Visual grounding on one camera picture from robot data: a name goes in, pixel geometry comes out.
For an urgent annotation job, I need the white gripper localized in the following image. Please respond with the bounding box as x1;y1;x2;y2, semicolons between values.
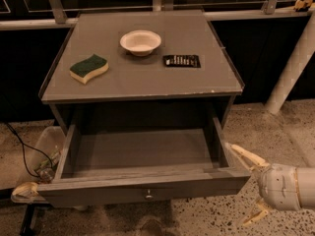
229;145;300;227

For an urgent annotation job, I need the grey top drawer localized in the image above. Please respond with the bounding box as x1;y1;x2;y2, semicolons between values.
38;114;249;207

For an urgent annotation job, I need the grey drawer cabinet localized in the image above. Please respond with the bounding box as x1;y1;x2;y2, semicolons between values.
39;10;243;127

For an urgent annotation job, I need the black snack packet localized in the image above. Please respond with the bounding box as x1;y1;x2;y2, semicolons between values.
162;55;201;68

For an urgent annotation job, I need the yellow object on ledge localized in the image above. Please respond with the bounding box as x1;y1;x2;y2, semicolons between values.
293;0;312;12

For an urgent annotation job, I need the white paper bowl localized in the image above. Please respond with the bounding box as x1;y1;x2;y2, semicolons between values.
120;30;161;57

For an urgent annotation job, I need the metal window railing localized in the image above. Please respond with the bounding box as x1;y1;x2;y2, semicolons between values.
0;0;315;31

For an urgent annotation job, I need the green yellow sponge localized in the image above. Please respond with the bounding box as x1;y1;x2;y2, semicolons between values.
70;54;109;85

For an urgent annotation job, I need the banana peel in bin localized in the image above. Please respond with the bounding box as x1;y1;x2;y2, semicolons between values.
12;182;38;198

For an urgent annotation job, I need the clear plastic bin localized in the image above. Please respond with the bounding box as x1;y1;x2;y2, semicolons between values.
11;126;65;204

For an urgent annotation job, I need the black stand base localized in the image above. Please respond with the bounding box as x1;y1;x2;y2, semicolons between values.
20;205;36;236

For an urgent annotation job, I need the black cable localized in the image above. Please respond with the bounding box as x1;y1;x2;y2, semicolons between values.
3;121;53;179

